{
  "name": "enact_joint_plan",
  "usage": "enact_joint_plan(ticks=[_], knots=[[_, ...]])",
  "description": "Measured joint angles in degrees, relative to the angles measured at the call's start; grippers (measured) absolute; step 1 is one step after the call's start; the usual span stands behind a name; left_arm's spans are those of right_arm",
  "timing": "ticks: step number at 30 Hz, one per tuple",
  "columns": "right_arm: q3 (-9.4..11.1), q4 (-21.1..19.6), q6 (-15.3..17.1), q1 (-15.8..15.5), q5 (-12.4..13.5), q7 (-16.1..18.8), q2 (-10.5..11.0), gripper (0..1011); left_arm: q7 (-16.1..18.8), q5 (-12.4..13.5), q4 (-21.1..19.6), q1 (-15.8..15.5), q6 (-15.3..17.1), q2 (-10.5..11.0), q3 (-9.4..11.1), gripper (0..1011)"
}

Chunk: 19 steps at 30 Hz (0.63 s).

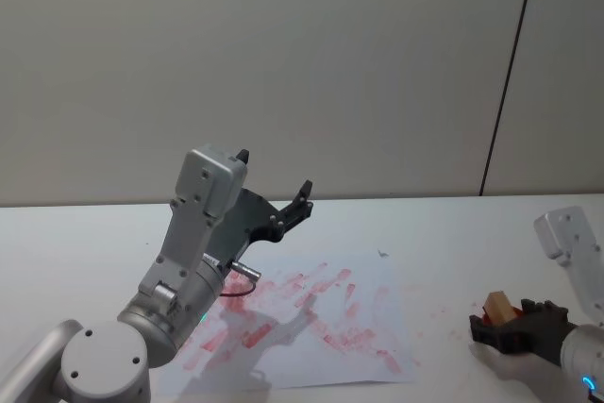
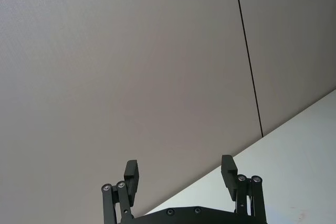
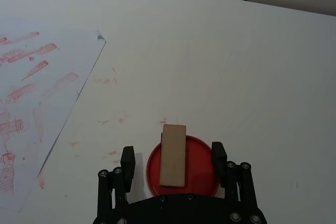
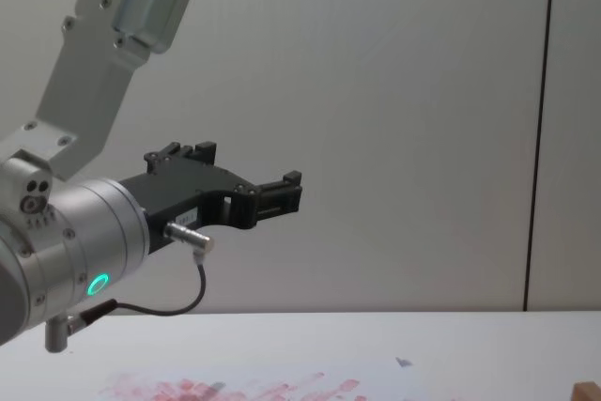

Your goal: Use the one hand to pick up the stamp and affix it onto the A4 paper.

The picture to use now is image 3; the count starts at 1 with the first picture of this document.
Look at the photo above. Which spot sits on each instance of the white paper with red stamps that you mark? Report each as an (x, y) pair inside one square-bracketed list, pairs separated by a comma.
[(39, 98)]

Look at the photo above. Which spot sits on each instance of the round red ink pad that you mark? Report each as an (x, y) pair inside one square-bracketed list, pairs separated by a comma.
[(199, 174)]

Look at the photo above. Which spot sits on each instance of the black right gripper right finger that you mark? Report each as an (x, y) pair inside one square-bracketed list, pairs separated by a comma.
[(220, 166)]

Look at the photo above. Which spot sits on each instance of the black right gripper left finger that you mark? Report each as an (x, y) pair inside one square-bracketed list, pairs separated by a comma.
[(127, 166)]

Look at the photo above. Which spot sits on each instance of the brown wooden stamp block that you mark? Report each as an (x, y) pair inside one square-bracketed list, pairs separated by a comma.
[(173, 155)]

